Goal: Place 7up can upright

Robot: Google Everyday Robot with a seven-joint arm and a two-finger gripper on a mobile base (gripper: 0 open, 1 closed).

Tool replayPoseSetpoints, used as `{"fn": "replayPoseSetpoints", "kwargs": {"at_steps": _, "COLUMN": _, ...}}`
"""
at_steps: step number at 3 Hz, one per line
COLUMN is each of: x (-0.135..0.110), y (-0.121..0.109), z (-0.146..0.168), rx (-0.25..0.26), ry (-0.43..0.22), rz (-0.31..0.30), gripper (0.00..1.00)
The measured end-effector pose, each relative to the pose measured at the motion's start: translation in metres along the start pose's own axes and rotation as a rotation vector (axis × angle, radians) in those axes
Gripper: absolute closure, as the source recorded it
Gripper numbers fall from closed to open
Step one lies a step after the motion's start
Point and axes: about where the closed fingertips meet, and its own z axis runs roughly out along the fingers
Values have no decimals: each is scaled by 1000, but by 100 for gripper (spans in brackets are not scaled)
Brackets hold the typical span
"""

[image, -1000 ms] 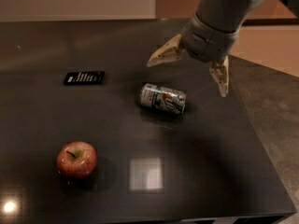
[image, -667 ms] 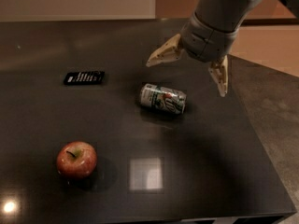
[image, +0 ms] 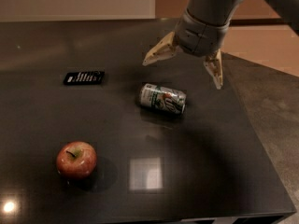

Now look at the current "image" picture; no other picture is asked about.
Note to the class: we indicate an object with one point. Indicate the black remote control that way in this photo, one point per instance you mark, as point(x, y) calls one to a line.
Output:
point(84, 78)

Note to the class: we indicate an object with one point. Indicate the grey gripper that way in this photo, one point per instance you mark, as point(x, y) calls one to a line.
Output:
point(199, 37)

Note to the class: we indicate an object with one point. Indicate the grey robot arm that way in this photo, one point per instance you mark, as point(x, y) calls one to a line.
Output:
point(220, 12)

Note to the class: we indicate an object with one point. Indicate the red apple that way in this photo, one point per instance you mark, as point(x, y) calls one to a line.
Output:
point(76, 160)

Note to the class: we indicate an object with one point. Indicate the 7up soda can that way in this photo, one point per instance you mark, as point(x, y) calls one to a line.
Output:
point(162, 98)

